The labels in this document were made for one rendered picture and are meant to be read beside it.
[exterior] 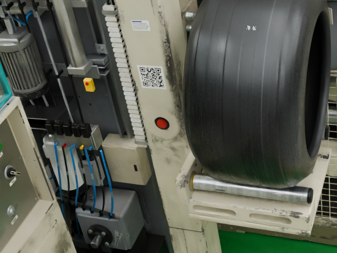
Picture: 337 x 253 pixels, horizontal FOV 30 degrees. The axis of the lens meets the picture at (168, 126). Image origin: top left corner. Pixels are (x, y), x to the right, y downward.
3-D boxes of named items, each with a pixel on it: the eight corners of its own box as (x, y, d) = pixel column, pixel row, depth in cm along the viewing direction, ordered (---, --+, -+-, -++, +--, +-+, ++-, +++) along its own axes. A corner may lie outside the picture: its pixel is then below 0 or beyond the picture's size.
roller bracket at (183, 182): (179, 206, 183) (174, 180, 178) (218, 123, 212) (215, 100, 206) (190, 207, 182) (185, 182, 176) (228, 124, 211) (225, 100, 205)
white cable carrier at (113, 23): (137, 146, 193) (101, 6, 165) (143, 136, 196) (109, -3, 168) (150, 148, 191) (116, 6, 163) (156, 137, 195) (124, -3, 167)
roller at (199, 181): (190, 192, 184) (187, 180, 181) (194, 181, 187) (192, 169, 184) (310, 208, 170) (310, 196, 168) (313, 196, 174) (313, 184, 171)
